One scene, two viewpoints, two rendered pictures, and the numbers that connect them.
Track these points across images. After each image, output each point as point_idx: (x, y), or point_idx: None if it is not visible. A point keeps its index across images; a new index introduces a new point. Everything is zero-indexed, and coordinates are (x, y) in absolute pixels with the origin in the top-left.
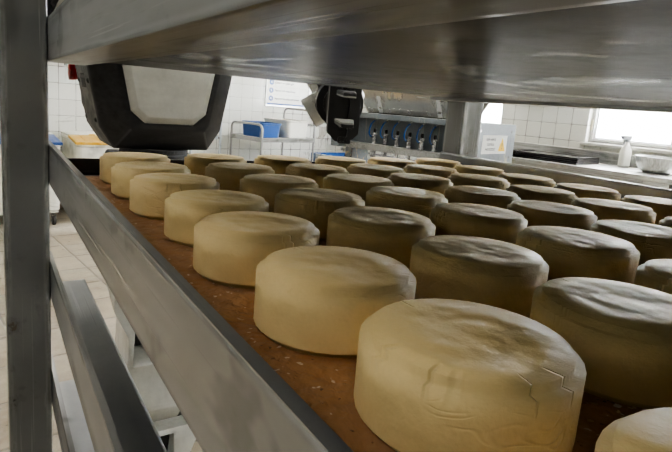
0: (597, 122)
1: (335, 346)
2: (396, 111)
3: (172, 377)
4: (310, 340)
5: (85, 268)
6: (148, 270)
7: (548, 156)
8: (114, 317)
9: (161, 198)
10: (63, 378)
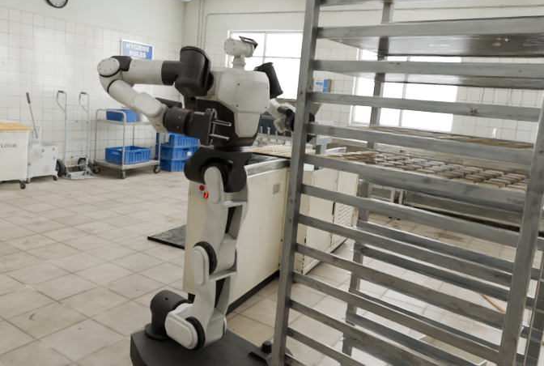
0: (355, 111)
1: None
2: (267, 113)
3: (410, 182)
4: None
5: (18, 226)
6: (401, 172)
7: None
8: (69, 255)
9: None
10: (64, 292)
